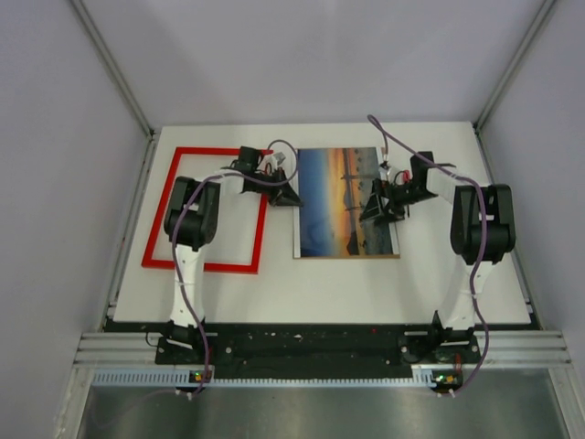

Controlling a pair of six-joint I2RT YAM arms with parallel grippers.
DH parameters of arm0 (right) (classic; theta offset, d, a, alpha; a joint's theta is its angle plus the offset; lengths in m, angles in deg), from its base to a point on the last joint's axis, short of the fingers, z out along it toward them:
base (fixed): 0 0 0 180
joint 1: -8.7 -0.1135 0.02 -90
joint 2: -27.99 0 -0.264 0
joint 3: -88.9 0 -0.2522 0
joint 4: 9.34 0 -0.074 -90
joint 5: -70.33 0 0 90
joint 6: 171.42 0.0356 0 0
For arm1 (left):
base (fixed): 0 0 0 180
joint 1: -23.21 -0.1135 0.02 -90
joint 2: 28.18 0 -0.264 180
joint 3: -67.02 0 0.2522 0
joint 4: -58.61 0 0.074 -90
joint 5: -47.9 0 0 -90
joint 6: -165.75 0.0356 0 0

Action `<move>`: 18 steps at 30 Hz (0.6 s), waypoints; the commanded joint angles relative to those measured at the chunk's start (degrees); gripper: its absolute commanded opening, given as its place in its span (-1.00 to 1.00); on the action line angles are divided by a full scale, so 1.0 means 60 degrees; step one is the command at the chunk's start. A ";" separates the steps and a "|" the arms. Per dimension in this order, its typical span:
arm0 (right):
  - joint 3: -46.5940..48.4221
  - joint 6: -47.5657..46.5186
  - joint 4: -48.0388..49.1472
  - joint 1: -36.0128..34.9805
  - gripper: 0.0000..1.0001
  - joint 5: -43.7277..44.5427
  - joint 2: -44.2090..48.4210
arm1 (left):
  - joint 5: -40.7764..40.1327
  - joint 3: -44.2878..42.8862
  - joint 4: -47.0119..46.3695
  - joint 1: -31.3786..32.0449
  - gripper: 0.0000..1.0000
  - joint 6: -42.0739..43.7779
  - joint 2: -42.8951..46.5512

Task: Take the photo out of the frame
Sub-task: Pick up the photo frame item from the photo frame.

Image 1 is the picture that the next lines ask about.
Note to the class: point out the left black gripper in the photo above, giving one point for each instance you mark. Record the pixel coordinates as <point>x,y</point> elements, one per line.
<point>286,195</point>

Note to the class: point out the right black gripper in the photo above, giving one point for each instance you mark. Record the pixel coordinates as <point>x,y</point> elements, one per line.
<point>391,213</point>

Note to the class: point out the red picture frame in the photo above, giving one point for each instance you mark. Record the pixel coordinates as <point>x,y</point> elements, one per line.
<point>149,260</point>

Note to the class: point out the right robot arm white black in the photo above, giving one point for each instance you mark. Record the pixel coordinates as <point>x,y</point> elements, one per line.
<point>482,232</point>

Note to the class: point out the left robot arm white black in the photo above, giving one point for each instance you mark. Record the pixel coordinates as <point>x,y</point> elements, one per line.
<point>191,224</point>

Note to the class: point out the sunset photo print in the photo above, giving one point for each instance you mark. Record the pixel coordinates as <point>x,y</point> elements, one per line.
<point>338,201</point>

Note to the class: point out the brown fibreboard backing board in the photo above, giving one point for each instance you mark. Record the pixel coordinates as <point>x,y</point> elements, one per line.
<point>320,258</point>

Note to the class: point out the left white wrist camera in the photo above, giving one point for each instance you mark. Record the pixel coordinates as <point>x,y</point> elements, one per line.
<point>272,161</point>

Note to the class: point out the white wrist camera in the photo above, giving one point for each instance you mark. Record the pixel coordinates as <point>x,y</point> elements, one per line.
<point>385,170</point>
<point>272,161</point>

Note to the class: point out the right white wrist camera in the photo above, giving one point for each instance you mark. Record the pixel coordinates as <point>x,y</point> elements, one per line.
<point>385,170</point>

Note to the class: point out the right corner aluminium post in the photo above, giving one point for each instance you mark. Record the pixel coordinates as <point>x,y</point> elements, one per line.
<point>527,43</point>

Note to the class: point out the corner aluminium post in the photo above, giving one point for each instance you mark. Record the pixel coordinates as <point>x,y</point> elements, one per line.
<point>110,65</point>
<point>527,43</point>

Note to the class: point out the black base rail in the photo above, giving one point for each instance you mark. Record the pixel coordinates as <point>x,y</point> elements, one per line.
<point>308,351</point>

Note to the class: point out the left corner aluminium post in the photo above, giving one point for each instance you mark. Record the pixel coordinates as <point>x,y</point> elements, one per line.
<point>110,65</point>

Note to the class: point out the grey slotted cable duct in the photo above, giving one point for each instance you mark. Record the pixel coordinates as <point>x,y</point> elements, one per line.
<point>192,377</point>

